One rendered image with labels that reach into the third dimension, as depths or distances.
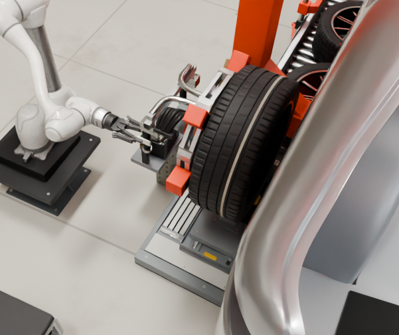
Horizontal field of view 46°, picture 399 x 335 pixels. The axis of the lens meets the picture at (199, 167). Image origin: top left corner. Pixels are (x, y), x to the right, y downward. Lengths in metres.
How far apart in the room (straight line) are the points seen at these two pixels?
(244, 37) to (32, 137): 1.20
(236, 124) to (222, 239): 0.91
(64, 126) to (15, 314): 0.86
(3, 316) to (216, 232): 1.09
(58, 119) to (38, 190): 0.68
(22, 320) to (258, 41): 1.64
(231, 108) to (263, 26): 0.56
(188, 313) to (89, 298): 0.53
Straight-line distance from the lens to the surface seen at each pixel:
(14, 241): 2.87
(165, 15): 4.15
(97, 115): 2.14
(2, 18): 2.28
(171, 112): 1.89
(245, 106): 1.77
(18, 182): 2.70
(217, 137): 1.75
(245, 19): 2.21
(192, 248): 2.53
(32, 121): 2.54
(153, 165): 2.46
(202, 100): 1.83
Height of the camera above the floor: 2.43
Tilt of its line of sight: 54 degrees down
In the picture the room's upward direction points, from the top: 5 degrees clockwise
